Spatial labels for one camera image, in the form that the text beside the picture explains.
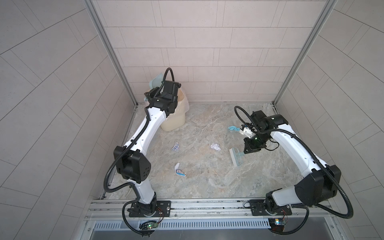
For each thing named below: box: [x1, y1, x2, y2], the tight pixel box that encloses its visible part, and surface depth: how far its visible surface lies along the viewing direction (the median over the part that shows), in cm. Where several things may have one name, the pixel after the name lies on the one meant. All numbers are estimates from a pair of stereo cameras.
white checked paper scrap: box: [171, 141, 180, 151], surface depth 93 cm
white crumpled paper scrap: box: [210, 143, 221, 151], surface depth 94 cm
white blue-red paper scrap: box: [174, 162, 186, 177], surface depth 84 cm
